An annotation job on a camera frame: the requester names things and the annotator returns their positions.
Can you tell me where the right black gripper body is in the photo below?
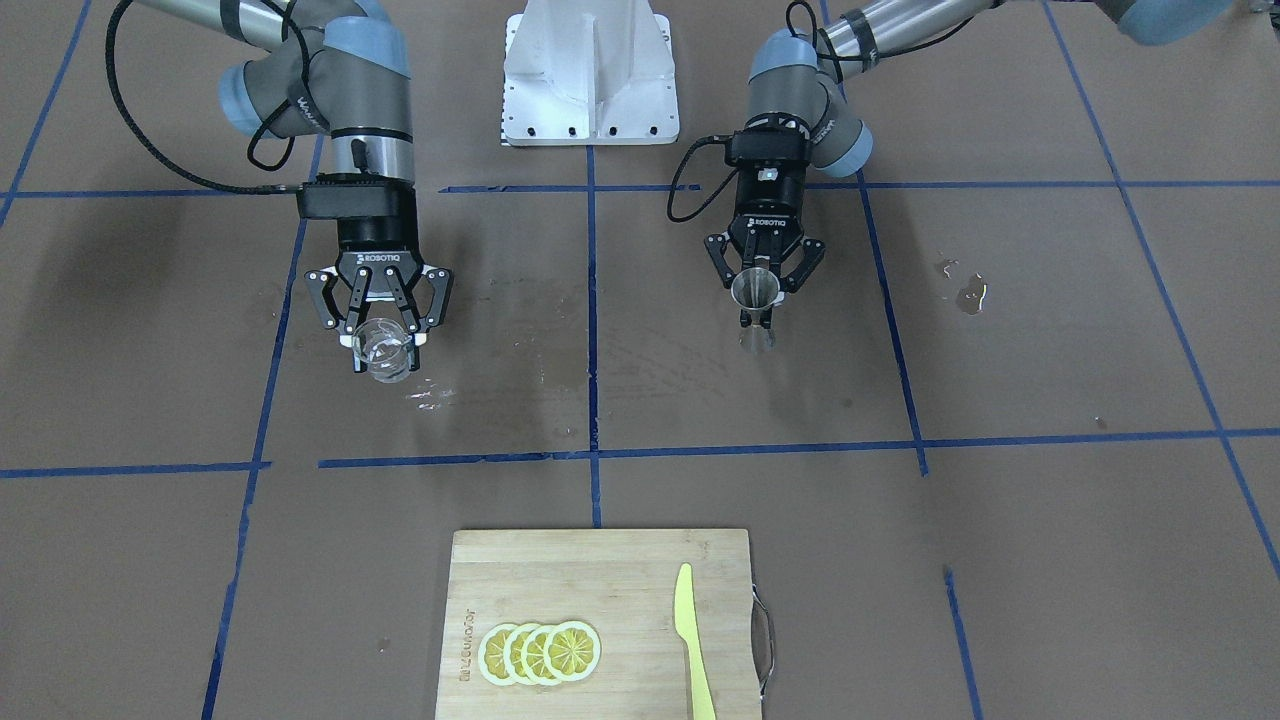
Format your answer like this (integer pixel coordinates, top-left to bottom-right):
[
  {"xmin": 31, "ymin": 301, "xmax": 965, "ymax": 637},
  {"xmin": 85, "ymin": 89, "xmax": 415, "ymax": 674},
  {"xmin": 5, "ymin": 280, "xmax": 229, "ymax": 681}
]
[{"xmin": 303, "ymin": 217, "xmax": 454, "ymax": 346}]

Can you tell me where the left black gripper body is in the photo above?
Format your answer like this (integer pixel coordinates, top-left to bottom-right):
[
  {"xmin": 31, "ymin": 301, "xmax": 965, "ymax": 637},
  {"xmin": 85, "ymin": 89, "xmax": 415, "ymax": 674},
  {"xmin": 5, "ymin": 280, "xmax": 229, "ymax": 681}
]
[{"xmin": 705, "ymin": 164, "xmax": 826, "ymax": 293}]

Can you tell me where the steel double jigger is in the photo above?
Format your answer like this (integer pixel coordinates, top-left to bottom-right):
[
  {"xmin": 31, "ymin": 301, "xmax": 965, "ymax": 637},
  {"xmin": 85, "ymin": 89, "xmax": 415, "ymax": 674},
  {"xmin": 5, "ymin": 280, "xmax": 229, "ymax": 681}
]
[{"xmin": 730, "ymin": 266, "xmax": 781, "ymax": 354}]

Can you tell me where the clear glass cup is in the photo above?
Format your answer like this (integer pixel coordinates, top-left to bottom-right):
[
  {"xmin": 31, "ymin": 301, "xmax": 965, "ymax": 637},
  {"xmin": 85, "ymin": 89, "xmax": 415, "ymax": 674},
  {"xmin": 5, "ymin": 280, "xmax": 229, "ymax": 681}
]
[{"xmin": 355, "ymin": 316, "xmax": 411, "ymax": 384}]

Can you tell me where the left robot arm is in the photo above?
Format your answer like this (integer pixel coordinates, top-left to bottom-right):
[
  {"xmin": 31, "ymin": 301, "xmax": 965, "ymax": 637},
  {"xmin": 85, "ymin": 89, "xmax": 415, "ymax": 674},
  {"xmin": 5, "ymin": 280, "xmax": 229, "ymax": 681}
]
[{"xmin": 698, "ymin": 1, "xmax": 993, "ymax": 334}]

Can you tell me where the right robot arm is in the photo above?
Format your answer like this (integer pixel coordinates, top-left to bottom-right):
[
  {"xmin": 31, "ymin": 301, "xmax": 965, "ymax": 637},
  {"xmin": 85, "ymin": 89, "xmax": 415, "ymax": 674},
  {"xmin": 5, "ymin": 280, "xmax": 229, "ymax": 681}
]
[{"xmin": 152, "ymin": 1, "xmax": 454, "ymax": 383}]

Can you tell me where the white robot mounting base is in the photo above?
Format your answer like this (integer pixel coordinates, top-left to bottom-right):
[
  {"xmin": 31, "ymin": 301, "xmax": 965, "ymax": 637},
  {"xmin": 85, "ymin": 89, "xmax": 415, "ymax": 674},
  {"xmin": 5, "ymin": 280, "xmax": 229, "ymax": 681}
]
[{"xmin": 500, "ymin": 1, "xmax": 681, "ymax": 147}]

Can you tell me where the wooden cutting board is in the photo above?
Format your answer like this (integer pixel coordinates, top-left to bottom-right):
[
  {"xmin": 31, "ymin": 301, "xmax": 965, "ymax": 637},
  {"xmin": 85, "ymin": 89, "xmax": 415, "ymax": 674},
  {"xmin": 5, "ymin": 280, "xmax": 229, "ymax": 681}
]
[{"xmin": 435, "ymin": 529, "xmax": 763, "ymax": 719}]

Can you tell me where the yellow plastic knife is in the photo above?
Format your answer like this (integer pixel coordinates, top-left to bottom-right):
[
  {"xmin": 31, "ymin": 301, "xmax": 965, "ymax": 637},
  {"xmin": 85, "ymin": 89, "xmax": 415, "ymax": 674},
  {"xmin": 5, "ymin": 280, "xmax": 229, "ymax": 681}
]
[{"xmin": 673, "ymin": 562, "xmax": 717, "ymax": 719}]

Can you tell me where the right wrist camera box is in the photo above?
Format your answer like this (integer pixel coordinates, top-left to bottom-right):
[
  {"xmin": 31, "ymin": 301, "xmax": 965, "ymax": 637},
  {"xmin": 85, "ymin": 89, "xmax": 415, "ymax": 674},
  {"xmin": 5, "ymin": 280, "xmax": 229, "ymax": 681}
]
[{"xmin": 296, "ymin": 173, "xmax": 417, "ymax": 220}]

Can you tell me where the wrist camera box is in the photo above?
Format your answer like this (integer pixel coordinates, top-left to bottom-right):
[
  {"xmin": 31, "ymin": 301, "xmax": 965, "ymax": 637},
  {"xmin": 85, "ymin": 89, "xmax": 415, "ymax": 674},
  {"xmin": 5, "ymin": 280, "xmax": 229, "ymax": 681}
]
[
  {"xmin": 724, "ymin": 127, "xmax": 812, "ymax": 167},
  {"xmin": 296, "ymin": 173, "xmax": 417, "ymax": 220}
]

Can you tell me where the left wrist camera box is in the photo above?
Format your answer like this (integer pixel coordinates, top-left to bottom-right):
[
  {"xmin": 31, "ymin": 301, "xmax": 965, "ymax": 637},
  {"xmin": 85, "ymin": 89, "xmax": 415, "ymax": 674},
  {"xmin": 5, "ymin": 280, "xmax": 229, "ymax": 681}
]
[{"xmin": 724, "ymin": 127, "xmax": 812, "ymax": 167}]

